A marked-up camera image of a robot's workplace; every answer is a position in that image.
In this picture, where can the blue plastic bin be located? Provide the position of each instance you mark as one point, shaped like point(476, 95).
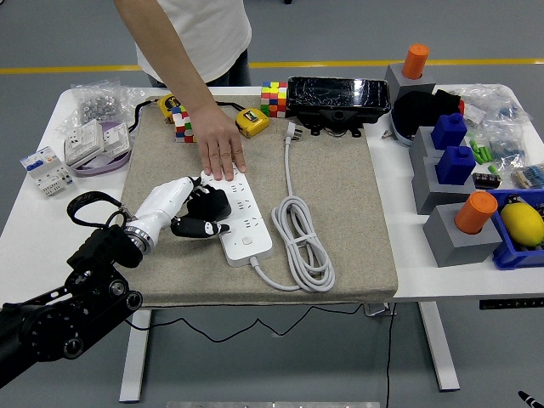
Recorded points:
point(510, 255)

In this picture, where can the small black white object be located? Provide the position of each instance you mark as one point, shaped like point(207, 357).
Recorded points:
point(513, 200)

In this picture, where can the white power strip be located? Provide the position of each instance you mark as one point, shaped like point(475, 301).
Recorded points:
point(255, 238)

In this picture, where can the grey-brown mat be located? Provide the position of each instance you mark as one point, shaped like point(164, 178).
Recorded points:
point(340, 212)

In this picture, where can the yellow lemon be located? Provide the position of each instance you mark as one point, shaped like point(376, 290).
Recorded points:
point(523, 223)

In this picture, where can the grey block with square hole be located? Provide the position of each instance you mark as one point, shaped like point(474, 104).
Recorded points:
point(429, 191)
point(421, 146)

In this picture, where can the black plug adapter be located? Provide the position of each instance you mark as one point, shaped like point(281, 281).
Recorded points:
point(214, 209)

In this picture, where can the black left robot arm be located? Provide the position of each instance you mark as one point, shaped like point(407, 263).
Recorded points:
point(51, 323)

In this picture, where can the blue stepped block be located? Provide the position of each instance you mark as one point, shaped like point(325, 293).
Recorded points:
point(455, 168)
point(448, 132)

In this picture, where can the white wall socket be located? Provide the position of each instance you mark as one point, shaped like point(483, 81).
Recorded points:
point(115, 138)
point(83, 142)

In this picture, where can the stickerless puzzle cube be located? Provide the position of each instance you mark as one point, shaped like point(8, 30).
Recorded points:
point(274, 100)

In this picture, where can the white blue circuit breaker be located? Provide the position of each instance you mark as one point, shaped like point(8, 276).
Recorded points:
point(44, 168)

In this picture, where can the person's right hand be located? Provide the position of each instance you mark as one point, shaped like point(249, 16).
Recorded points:
point(221, 140)

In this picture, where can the black terminal block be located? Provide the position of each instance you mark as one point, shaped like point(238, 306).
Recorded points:
point(486, 181)

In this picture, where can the clear bag of blue parts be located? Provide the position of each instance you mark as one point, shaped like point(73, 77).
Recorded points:
point(508, 149)

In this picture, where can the clear bag of clips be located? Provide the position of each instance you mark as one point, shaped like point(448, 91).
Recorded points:
point(529, 176)

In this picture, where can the white blue bowl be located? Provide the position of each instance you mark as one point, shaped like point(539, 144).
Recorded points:
point(399, 136)

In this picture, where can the orange cylinder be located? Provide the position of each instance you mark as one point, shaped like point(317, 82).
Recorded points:
point(415, 61)
point(476, 210)

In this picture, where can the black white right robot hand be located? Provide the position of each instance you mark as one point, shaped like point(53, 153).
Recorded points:
point(533, 400)

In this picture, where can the clear bag of metal nuts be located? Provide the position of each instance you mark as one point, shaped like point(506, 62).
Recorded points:
point(95, 106)

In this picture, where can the white table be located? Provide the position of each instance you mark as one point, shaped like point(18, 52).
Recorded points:
point(440, 348)

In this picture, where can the yellow tape measure black label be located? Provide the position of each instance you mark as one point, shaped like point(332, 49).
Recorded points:
point(168, 104)

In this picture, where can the person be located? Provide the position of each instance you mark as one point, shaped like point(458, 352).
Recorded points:
point(212, 38)

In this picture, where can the person's right forearm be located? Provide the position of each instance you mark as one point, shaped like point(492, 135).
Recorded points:
point(170, 51)

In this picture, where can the clear bag of small parts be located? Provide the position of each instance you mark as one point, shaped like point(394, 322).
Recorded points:
point(489, 104)

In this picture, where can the green plastic pegs pile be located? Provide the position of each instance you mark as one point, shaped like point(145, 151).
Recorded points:
point(480, 154)

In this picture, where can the black cloth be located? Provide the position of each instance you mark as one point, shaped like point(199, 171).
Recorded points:
point(418, 110)

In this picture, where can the white-framed puzzle cube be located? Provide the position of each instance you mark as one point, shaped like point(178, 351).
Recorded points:
point(180, 123)

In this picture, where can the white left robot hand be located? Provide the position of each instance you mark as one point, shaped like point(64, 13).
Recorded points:
point(161, 204)

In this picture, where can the grey block with round hole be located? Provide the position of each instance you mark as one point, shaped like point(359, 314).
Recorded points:
point(397, 83)
point(455, 248)

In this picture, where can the black table control panel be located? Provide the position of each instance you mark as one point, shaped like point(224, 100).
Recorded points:
point(510, 304)

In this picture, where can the small metal screw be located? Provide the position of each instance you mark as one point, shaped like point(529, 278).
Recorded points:
point(386, 135)

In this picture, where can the yellow tape measure white label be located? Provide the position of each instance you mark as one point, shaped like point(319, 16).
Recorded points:
point(251, 123)

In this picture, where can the purple ribbon roll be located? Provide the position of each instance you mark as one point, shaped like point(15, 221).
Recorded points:
point(102, 169)

